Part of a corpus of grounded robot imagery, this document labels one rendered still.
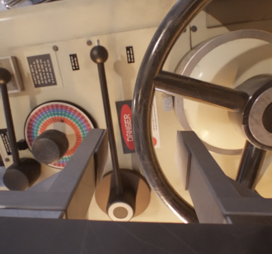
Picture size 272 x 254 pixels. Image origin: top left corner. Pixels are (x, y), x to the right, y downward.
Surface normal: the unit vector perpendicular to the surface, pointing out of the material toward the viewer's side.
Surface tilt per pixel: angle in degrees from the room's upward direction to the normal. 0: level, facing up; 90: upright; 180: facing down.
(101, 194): 90
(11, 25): 90
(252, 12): 90
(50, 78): 90
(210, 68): 70
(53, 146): 106
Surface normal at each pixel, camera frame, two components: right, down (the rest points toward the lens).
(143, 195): -0.02, 0.29
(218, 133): -0.28, 0.66
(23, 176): 0.22, 0.12
